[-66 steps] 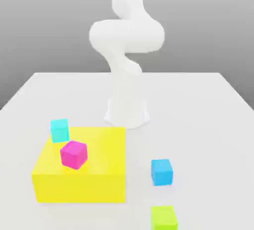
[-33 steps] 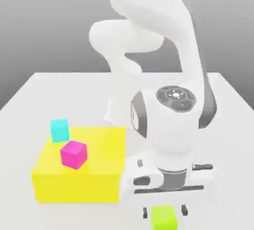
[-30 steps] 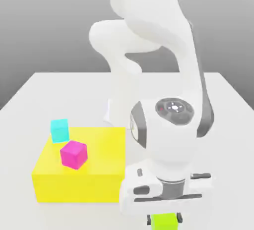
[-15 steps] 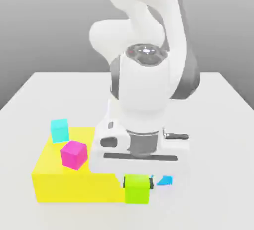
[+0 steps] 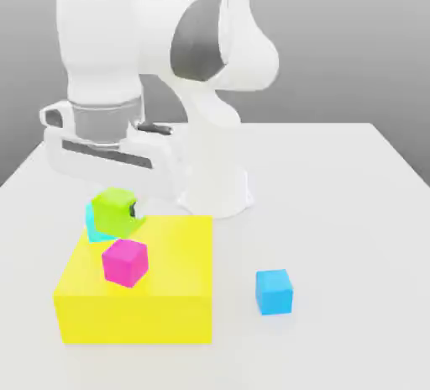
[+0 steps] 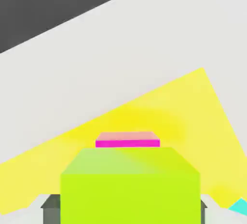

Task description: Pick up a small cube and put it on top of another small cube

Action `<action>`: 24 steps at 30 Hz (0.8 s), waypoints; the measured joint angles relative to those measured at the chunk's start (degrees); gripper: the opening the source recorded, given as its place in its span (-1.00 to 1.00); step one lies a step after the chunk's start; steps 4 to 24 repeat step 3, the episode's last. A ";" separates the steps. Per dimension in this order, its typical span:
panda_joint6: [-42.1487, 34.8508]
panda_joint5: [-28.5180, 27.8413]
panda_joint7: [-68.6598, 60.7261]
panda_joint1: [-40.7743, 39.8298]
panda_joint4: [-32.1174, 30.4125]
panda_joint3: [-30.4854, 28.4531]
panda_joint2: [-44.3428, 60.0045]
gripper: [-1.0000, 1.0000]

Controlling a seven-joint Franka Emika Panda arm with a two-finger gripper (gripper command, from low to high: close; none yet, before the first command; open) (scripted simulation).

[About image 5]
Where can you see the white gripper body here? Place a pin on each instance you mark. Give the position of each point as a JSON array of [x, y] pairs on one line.
[[161, 174]]

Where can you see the small green cube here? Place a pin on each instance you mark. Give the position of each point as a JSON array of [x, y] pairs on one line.
[[111, 215]]

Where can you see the small cyan cube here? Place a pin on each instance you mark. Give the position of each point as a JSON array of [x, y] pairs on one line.
[[90, 225]]

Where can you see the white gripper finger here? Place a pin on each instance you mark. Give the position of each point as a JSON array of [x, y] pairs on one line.
[[140, 212]]

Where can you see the small blue cube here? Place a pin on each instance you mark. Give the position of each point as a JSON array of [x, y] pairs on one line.
[[273, 292]]

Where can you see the small magenta cube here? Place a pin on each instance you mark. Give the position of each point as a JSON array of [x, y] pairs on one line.
[[125, 262]]

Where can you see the large yellow box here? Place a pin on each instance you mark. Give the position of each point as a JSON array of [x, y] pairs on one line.
[[141, 316]]

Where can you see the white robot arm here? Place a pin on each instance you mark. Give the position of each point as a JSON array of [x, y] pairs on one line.
[[100, 43]]

